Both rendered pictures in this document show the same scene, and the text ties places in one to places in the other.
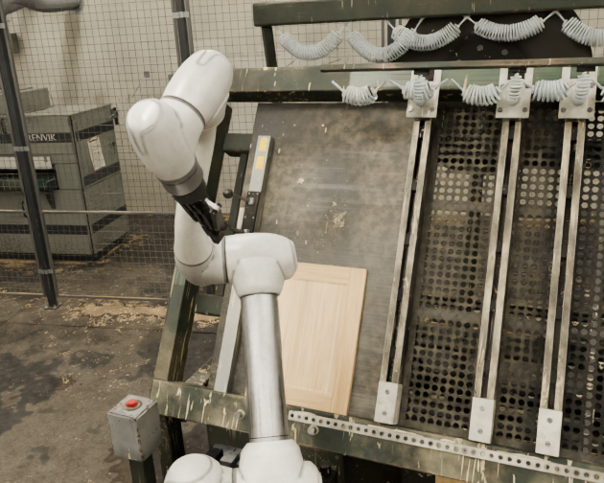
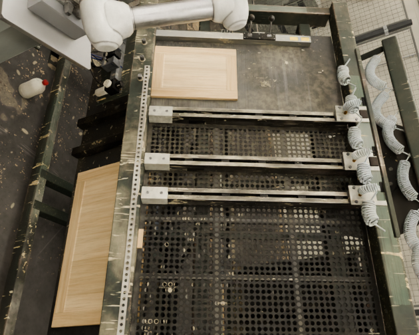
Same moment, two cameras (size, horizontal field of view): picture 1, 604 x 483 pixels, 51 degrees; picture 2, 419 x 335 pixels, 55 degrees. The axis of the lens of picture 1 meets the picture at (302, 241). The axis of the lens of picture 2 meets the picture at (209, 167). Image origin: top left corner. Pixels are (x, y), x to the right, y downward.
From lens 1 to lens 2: 0.82 m
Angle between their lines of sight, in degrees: 9
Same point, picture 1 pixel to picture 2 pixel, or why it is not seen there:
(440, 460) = (131, 141)
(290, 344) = (187, 65)
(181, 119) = not seen: outside the picture
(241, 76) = (345, 20)
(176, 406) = not seen: hidden behind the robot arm
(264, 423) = (140, 10)
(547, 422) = (160, 191)
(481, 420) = (156, 158)
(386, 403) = (159, 111)
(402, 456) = (131, 122)
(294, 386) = (163, 69)
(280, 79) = (347, 40)
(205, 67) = not seen: outside the picture
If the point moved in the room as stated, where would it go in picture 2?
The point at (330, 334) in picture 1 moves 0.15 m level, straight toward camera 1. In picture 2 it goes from (195, 84) to (182, 77)
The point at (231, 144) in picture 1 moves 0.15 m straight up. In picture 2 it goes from (302, 27) to (326, 18)
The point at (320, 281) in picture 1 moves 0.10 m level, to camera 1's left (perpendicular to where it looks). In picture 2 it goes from (227, 76) to (223, 60)
